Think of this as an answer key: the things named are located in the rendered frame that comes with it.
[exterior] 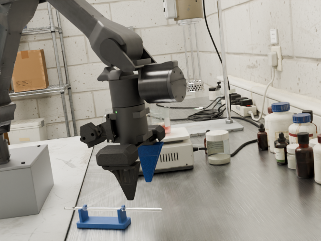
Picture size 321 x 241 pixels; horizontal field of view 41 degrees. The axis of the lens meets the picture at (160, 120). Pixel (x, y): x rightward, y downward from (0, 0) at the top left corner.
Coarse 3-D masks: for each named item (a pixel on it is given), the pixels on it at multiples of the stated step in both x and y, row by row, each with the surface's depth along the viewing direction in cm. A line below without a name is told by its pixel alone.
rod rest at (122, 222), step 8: (80, 208) 81; (80, 216) 81; (88, 216) 84; (96, 216) 84; (120, 216) 79; (80, 224) 81; (88, 224) 81; (96, 224) 80; (104, 224) 80; (112, 224) 79; (120, 224) 79; (128, 224) 80
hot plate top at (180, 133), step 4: (172, 128) 120; (176, 128) 119; (180, 128) 119; (184, 128) 118; (172, 132) 114; (176, 132) 114; (180, 132) 113; (184, 132) 113; (168, 136) 110; (172, 136) 110; (176, 136) 109; (180, 136) 109; (184, 136) 109; (188, 136) 109; (164, 140) 108; (168, 140) 109; (172, 140) 109; (176, 140) 109
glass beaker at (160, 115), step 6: (150, 108) 114; (156, 108) 110; (162, 108) 110; (168, 108) 111; (150, 114) 112; (156, 114) 110; (162, 114) 110; (168, 114) 111; (156, 120) 111; (162, 120) 110; (168, 120) 111; (162, 126) 111; (168, 126) 111; (168, 132) 111
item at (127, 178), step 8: (104, 168) 70; (112, 168) 69; (120, 168) 69; (128, 168) 69; (136, 168) 69; (120, 176) 72; (128, 176) 71; (136, 176) 71; (120, 184) 72; (128, 184) 72; (136, 184) 72; (128, 192) 73
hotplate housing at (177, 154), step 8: (168, 144) 109; (176, 144) 109; (184, 144) 109; (192, 144) 109; (160, 152) 108; (168, 152) 109; (176, 152) 109; (184, 152) 109; (192, 152) 109; (136, 160) 108; (160, 160) 109; (168, 160) 109; (176, 160) 109; (184, 160) 109; (192, 160) 109; (160, 168) 109; (168, 168) 110; (176, 168) 110; (184, 168) 110
